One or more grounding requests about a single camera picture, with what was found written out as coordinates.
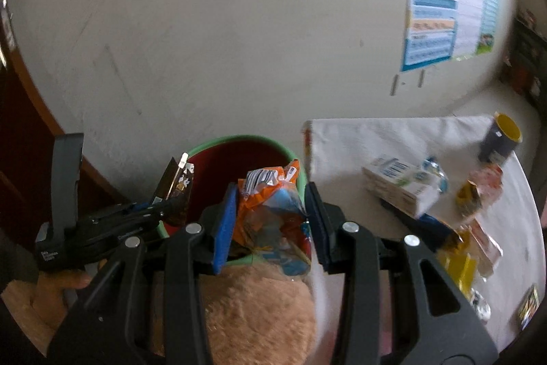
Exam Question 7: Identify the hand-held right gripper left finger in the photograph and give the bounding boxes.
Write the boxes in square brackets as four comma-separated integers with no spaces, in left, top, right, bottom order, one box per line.
[47,182,239,365]

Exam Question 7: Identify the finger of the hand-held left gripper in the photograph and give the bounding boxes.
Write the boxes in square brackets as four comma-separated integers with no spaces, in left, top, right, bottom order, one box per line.
[128,196,191,221]

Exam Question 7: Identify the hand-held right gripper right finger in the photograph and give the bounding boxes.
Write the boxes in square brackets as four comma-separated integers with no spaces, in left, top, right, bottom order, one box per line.
[305,182,501,365]

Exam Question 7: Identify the dark brown snack wrapper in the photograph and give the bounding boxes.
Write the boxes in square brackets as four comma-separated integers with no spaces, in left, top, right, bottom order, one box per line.
[153,153,196,225]

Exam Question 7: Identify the orange snack wrapper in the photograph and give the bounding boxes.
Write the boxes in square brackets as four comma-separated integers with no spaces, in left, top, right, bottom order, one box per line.
[233,160,313,278]

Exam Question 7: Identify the green bin with red inside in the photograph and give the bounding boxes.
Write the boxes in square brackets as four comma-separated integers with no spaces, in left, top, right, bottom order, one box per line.
[157,135,309,266]

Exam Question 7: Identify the white carton box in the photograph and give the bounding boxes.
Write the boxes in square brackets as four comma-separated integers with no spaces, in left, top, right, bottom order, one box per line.
[362,157,442,217]

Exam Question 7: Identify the person's left hand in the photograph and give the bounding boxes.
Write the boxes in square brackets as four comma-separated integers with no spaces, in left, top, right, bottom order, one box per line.
[1,270,92,356]

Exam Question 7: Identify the tan plush cushion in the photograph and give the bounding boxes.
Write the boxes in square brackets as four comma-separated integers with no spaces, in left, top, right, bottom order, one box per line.
[197,262,318,365]

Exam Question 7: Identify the blue crumpled wrapper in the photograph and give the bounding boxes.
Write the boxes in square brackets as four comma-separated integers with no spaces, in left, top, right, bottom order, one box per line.
[422,157,449,192]

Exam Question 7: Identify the yellow flat packet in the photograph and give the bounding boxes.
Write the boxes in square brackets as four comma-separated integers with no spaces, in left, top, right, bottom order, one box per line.
[435,230,480,299]

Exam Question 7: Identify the yellow crumpled wrapper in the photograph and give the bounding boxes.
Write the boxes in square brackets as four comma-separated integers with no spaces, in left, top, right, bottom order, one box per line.
[454,180,484,217]

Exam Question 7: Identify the white pink packet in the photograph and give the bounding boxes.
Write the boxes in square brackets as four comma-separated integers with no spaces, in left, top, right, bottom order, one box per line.
[465,219,505,278]

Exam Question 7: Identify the clear silver wrapper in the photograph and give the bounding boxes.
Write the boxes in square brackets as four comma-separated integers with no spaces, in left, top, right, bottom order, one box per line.
[467,289,493,324]

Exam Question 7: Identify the dark mug with yellow inside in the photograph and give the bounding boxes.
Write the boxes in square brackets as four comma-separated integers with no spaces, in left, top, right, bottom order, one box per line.
[478,113,523,165]

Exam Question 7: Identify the colourful printed card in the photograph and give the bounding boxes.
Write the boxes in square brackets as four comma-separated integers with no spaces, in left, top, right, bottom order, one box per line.
[518,284,542,328]

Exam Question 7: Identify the dark shelf with items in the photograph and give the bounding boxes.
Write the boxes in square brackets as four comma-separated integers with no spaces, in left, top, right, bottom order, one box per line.
[502,8,547,109]

